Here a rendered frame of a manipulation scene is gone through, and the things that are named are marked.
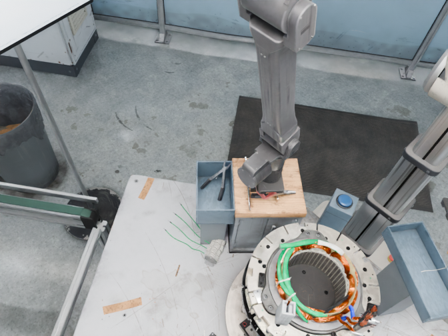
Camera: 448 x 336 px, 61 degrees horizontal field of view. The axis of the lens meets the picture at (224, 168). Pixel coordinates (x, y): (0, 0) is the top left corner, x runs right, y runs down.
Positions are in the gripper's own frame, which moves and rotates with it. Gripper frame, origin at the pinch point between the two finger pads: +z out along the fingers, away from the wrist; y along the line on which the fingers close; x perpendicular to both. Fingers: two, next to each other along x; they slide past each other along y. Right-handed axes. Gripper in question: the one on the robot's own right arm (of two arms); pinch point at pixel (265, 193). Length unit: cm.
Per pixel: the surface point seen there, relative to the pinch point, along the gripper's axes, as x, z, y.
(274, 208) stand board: 2.7, 3.0, 3.3
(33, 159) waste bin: -106, 78, -71
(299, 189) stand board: 10.7, 3.2, -2.9
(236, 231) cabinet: -7.2, 14.9, 4.4
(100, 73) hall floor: -91, 107, -172
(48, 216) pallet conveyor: -73, 36, -14
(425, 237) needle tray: 44.3, 5.5, 12.2
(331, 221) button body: 22.2, 13.9, 2.4
